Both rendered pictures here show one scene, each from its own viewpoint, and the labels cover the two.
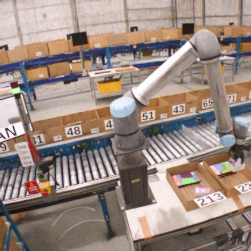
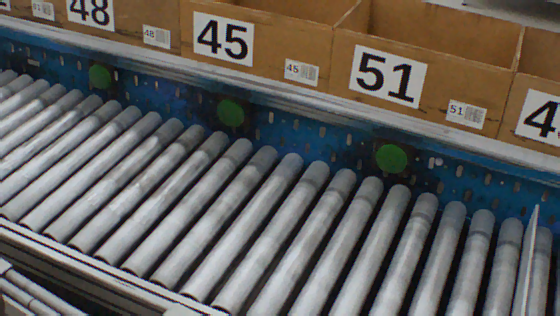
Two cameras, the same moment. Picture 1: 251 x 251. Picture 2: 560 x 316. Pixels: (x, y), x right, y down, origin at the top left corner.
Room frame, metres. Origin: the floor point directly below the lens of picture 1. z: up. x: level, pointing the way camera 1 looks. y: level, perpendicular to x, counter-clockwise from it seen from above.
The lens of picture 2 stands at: (1.07, -0.71, 1.56)
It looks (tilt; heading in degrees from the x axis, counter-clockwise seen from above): 35 degrees down; 37
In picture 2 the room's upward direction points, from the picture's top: 4 degrees clockwise
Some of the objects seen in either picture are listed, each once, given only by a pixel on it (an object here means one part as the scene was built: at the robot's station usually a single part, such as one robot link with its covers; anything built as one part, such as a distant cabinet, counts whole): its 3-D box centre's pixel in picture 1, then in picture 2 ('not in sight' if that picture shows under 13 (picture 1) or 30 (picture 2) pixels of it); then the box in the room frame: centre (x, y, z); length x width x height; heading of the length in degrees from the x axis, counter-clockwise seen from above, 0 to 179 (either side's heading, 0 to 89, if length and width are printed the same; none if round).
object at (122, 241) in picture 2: not in sight; (168, 194); (1.74, 0.09, 0.72); 0.52 x 0.05 x 0.05; 16
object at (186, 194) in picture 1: (192, 184); not in sight; (1.18, -0.40, 0.80); 0.38 x 0.28 x 0.10; 12
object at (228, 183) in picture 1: (229, 173); not in sight; (1.24, -0.72, 0.80); 0.38 x 0.28 x 0.10; 10
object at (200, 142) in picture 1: (193, 136); (520, 294); (1.94, -0.63, 0.76); 0.46 x 0.01 x 0.09; 16
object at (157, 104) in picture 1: (148, 110); (429, 58); (2.29, -0.20, 0.96); 0.39 x 0.29 x 0.17; 106
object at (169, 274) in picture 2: not in sight; (221, 213); (1.77, -0.03, 0.72); 0.52 x 0.05 x 0.05; 16
